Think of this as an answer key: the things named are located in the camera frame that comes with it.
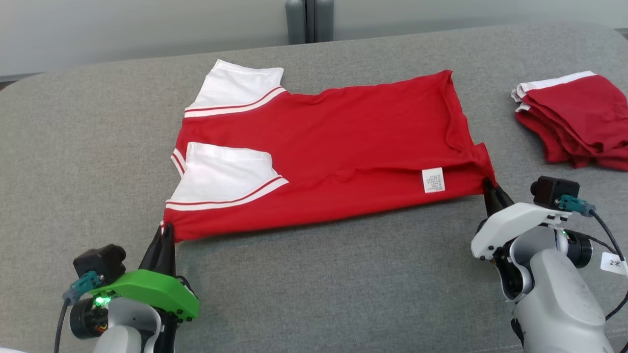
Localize white cable label tag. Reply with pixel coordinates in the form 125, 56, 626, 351
601, 252, 628, 276

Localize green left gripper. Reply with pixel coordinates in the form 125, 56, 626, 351
88, 224, 200, 323

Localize grey metal double post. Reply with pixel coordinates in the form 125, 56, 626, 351
286, 0, 335, 46

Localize red white jersey shirt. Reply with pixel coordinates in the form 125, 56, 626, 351
161, 59, 497, 243

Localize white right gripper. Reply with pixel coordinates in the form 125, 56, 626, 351
471, 177, 573, 260

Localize red white basketball shorts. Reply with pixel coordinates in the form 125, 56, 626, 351
510, 71, 628, 171

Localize black left cable teal plug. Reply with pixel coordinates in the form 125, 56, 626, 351
53, 271, 104, 353

